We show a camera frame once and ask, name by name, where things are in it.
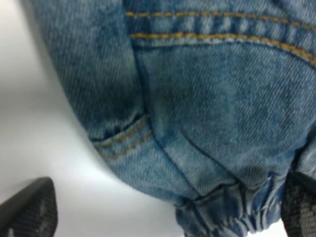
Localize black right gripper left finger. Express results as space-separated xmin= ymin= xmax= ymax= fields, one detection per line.
xmin=0 ymin=177 xmax=58 ymax=237

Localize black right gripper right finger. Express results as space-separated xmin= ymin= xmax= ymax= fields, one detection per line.
xmin=281 ymin=172 xmax=316 ymax=237

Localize blue denim children's shorts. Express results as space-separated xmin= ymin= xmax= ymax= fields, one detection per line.
xmin=31 ymin=0 xmax=316 ymax=237

